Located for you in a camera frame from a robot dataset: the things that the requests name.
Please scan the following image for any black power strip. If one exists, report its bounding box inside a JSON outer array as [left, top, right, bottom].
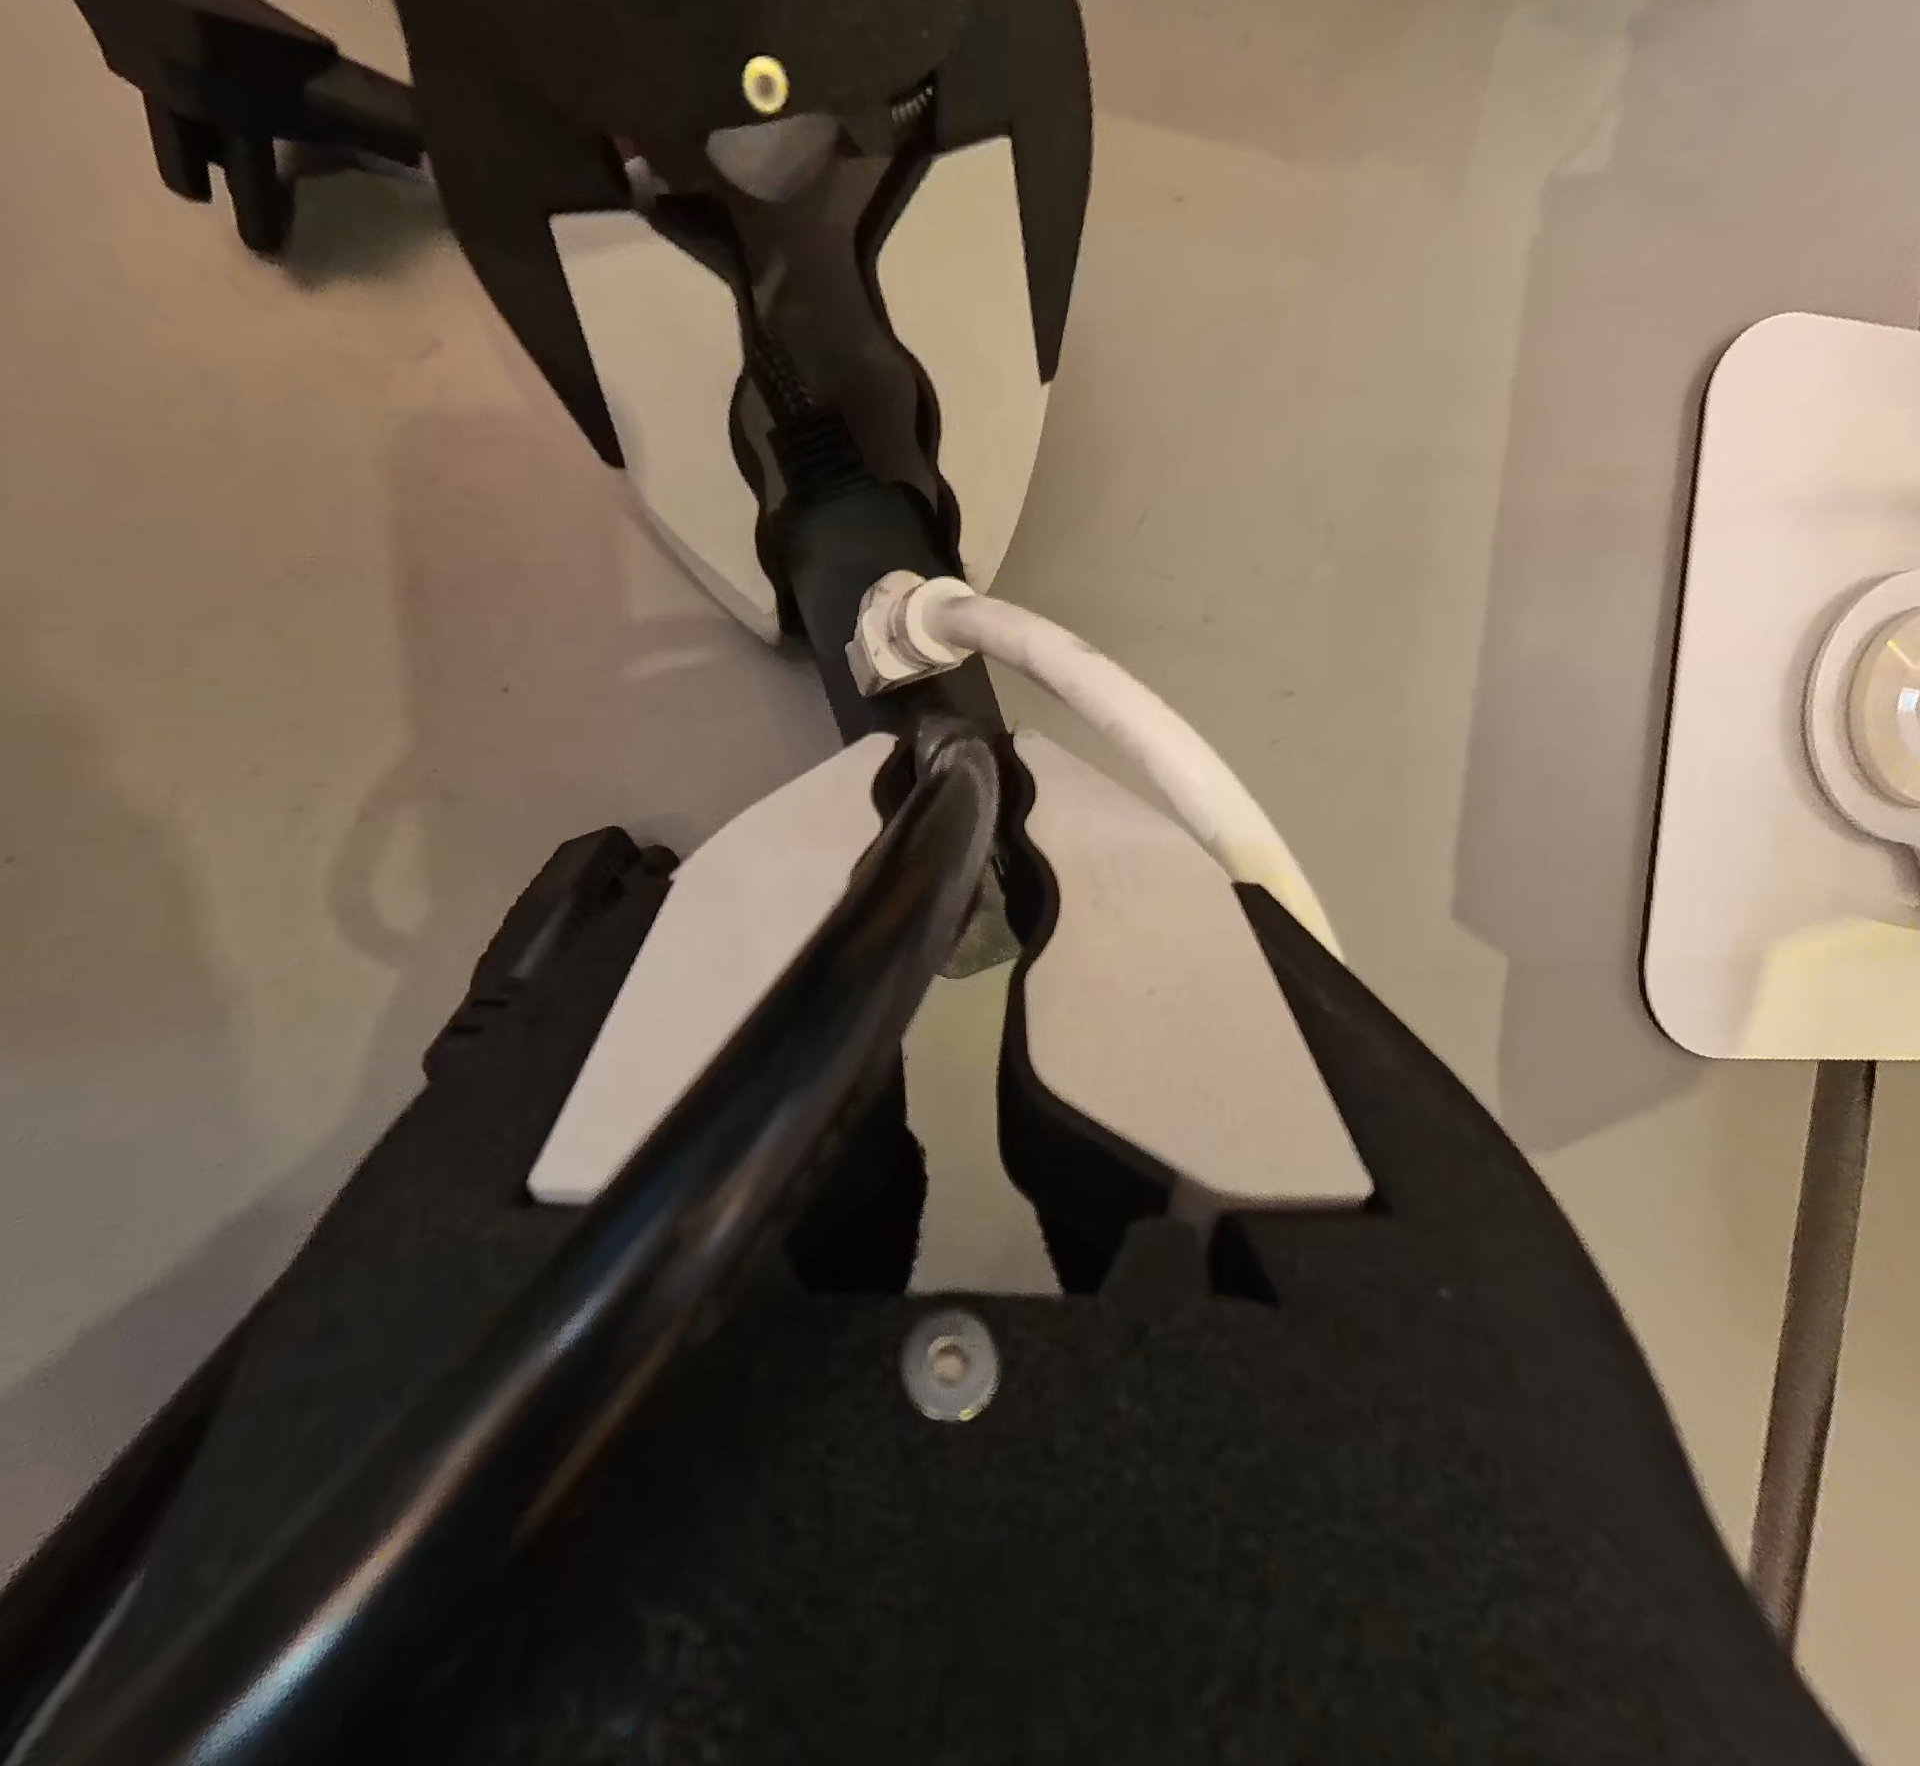
[[59, 0, 1012, 762]]

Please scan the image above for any black extension cord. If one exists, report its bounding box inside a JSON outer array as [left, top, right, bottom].
[[0, 729, 1009, 1766]]

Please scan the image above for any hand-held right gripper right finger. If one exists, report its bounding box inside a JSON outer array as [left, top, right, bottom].
[[989, 729, 1379, 1296]]

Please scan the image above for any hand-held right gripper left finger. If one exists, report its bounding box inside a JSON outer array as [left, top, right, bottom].
[[525, 732, 925, 1293]]

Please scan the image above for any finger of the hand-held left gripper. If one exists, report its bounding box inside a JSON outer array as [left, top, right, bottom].
[[547, 203, 841, 646], [858, 131, 1051, 593]]

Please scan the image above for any white extension cord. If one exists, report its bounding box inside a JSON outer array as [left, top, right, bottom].
[[841, 569, 1345, 965]]

